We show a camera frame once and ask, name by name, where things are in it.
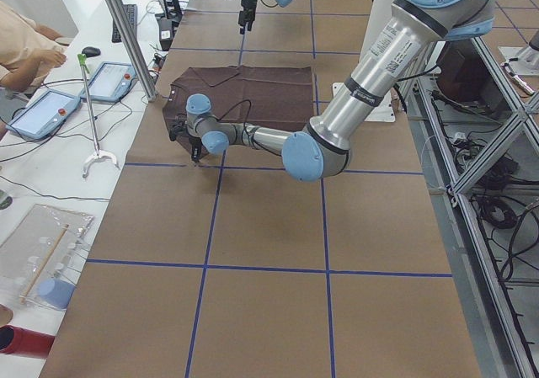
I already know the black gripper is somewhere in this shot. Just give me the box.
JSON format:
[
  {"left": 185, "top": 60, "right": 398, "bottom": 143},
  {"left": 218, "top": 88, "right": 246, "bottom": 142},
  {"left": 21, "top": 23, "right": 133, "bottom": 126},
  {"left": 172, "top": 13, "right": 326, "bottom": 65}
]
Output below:
[
  {"left": 189, "top": 136, "right": 203, "bottom": 162},
  {"left": 238, "top": 0, "right": 257, "bottom": 35}
]

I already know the brown t-shirt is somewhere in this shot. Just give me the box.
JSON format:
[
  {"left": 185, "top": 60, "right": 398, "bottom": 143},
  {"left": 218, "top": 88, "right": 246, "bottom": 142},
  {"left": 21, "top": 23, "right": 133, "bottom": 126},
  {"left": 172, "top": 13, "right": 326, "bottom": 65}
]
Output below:
[{"left": 163, "top": 66, "right": 313, "bottom": 157}]

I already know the metal reacher grabber tool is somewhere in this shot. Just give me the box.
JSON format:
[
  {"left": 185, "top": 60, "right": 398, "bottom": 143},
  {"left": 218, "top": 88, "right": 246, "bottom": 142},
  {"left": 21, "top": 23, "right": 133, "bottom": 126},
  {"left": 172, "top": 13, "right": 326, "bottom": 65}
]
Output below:
[{"left": 77, "top": 53, "right": 120, "bottom": 179}]

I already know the far blue teach pendant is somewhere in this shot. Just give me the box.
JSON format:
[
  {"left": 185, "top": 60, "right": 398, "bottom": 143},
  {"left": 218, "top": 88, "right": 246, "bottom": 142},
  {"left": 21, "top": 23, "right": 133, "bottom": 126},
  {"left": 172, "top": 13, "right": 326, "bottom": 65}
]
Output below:
[{"left": 84, "top": 61, "right": 136, "bottom": 103}]

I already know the blue teach pendant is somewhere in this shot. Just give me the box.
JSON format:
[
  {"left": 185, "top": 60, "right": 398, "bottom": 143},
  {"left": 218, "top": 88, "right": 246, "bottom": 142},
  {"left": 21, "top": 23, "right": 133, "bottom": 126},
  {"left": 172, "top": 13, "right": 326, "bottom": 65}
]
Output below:
[
  {"left": 84, "top": 61, "right": 136, "bottom": 103},
  {"left": 7, "top": 90, "right": 81, "bottom": 140}
]

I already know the black keyboard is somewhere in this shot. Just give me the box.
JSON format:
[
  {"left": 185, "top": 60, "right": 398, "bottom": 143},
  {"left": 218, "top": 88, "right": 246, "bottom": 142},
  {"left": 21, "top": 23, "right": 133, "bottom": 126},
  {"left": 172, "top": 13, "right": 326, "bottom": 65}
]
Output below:
[{"left": 110, "top": 3, "right": 139, "bottom": 44}]

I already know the brown paper table cover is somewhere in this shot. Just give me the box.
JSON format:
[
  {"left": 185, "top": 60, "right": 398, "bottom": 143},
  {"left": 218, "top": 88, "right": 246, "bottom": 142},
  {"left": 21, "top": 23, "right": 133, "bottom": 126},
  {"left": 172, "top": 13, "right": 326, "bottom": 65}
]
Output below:
[{"left": 37, "top": 0, "right": 489, "bottom": 378}]

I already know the black computer mouse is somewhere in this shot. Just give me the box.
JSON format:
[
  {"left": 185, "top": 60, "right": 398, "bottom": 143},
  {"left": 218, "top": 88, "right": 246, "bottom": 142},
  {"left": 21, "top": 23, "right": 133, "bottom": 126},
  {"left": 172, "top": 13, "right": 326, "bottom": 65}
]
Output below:
[{"left": 81, "top": 46, "right": 101, "bottom": 58}]

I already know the near blue teach pendant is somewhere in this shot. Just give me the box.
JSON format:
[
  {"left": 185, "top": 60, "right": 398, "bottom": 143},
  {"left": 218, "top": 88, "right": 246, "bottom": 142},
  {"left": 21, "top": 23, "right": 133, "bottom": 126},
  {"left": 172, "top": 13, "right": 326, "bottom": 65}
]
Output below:
[{"left": 7, "top": 90, "right": 81, "bottom": 140}]

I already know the clear plastic bag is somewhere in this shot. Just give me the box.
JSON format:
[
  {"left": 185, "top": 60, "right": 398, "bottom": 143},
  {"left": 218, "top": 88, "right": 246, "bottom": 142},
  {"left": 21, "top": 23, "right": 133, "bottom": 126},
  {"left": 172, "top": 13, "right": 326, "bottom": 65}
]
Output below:
[{"left": 1, "top": 205, "right": 94, "bottom": 310}]

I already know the blue plastic cup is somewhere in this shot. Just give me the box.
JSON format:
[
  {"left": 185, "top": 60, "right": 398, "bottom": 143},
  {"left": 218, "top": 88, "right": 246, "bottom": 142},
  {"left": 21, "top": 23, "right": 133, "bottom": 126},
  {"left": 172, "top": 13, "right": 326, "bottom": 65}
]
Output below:
[{"left": 37, "top": 278, "right": 76, "bottom": 310}]

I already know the person in beige shirt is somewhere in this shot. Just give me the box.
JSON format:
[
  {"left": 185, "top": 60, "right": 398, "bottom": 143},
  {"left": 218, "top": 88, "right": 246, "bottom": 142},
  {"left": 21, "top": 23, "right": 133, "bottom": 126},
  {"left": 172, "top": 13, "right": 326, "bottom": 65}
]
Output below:
[{"left": 1, "top": 3, "right": 67, "bottom": 92}]

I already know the red cylinder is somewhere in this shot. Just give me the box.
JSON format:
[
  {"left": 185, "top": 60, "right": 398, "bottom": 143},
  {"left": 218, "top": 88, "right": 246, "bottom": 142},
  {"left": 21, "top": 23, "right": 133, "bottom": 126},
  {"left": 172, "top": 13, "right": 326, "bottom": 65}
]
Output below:
[{"left": 1, "top": 325, "right": 56, "bottom": 359}]

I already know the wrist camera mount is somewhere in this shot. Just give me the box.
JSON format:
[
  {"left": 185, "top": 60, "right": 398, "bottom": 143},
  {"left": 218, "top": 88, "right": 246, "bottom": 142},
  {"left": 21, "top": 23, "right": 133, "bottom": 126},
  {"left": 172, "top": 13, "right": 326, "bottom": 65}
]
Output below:
[{"left": 168, "top": 119, "right": 189, "bottom": 142}]

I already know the aluminium frame post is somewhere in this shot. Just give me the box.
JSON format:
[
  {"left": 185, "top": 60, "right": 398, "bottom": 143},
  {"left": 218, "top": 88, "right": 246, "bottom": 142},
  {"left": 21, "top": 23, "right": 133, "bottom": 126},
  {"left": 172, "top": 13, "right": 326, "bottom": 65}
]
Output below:
[{"left": 105, "top": 0, "right": 157, "bottom": 102}]

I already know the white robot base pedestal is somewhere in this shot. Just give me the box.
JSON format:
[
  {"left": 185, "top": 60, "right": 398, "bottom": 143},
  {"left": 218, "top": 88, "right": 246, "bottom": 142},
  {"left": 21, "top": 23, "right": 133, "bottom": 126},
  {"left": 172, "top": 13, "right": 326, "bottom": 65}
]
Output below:
[{"left": 331, "top": 0, "right": 422, "bottom": 123}]

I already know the aluminium side frame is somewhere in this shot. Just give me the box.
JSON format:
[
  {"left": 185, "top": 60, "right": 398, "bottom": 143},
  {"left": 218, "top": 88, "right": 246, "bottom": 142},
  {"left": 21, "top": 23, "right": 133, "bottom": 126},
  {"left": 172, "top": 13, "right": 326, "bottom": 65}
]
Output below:
[{"left": 395, "top": 0, "right": 539, "bottom": 378}]

